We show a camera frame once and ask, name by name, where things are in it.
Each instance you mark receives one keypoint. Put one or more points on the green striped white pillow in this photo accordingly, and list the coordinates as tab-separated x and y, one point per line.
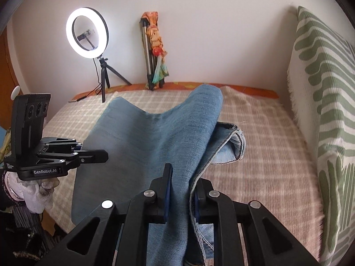
327	88

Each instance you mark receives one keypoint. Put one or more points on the grey striped garment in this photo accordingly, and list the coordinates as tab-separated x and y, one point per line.
25	224

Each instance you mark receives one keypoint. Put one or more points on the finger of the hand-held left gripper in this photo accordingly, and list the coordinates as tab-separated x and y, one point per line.
94	156

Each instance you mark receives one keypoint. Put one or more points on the folded silver tripod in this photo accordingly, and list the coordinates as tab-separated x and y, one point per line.
147	58

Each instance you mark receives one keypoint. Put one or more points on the small white round object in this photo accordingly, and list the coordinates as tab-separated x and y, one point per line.
15	92

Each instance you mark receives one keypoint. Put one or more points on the orange patterned bedsheet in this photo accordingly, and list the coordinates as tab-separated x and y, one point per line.
249	90

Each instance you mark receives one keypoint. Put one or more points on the small black tripod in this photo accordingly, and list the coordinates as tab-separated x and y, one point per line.
103	80

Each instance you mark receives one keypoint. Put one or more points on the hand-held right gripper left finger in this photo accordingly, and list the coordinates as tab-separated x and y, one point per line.
167	199

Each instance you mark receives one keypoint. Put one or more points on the brown wooden panel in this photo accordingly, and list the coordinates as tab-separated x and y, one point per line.
8	83

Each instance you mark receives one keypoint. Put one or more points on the light blue denim pants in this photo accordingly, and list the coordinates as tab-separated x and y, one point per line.
155	144

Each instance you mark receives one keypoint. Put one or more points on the person's left hand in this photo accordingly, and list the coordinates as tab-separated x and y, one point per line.
36	196

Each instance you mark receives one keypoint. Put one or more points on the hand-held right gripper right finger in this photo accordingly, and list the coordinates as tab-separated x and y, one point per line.
203	196

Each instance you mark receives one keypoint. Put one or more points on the beige checkered blanket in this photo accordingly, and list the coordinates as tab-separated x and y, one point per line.
263	158

